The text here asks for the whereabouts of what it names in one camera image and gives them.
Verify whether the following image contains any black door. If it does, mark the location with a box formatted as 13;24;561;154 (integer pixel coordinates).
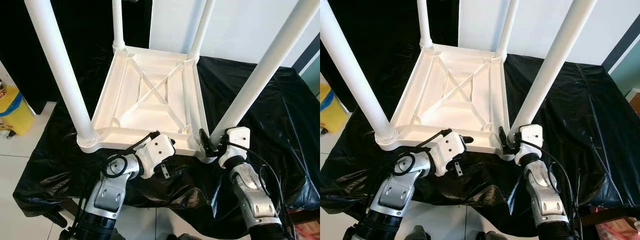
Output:
0;0;154;114
327;0;461;112

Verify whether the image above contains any white plastic table top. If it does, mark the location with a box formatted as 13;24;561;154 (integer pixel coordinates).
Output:
76;45;217;164
374;42;517;162

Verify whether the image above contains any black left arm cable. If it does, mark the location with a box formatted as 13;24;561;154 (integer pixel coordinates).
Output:
352;128;453;236
67;130;161;236

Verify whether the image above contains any dark grey left robot leg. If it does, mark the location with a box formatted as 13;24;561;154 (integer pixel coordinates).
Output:
407;225;431;240

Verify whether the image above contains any yellow cardboard box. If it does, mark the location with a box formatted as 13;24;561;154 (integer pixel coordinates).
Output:
320;81;347;135
0;84;36;137

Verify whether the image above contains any brown cardboard box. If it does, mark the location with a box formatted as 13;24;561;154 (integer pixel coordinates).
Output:
627;88;640;117

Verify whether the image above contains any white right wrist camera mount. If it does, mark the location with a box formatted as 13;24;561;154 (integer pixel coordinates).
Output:
513;124;545;167
218;126;251;169

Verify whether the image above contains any black plastic table sheet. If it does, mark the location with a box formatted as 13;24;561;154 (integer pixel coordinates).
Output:
320;52;640;239
12;54;321;239

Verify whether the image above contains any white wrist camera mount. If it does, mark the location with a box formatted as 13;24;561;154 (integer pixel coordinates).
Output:
218;126;251;169
513;124;545;167
134;132;177;180
429;131;467;178

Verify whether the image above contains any pink plastic bag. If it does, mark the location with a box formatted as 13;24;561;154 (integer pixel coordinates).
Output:
595;220;640;240
295;222;321;240

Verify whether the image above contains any white plastic table leg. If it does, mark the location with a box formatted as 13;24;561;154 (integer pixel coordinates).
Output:
187;0;217;61
23;0;100;152
209;0;321;147
320;0;399;152
508;0;599;139
111;0;127;51
494;0;521;58
416;0;434;48

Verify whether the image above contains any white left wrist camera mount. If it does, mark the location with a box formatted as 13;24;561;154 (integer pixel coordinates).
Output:
429;131;467;178
134;132;177;180

